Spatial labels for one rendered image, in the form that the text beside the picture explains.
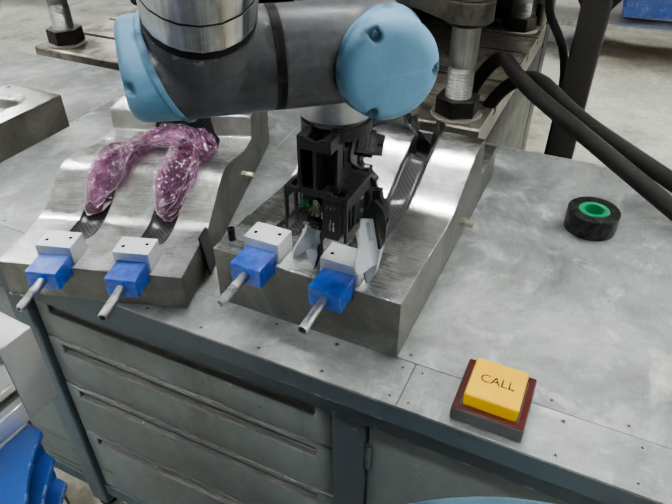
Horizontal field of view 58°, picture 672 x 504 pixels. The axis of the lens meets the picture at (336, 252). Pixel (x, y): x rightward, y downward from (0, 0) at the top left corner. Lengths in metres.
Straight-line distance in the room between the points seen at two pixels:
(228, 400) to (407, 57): 0.70
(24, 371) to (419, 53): 0.42
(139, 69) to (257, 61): 0.08
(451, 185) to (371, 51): 0.50
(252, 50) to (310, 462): 0.73
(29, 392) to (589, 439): 0.57
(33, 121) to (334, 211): 0.87
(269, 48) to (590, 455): 0.53
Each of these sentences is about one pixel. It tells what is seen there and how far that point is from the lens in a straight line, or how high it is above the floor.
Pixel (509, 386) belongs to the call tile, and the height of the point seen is 0.84.
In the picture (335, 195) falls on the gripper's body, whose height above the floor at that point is 1.04.
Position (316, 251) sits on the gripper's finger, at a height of 0.92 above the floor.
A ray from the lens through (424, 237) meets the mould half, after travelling 0.82.
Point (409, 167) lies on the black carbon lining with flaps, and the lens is 0.93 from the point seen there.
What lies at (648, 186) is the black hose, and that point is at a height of 0.85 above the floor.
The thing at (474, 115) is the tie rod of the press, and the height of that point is 0.79.
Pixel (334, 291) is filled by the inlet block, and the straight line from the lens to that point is 0.70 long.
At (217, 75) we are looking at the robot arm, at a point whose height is 1.21.
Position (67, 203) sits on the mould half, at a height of 0.86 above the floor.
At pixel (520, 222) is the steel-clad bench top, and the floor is 0.80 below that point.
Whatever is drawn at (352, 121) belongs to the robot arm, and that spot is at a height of 1.12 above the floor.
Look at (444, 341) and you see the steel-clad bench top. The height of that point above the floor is 0.80.
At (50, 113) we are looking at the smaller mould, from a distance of 1.39.
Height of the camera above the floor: 1.36
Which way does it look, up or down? 37 degrees down
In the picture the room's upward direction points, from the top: straight up
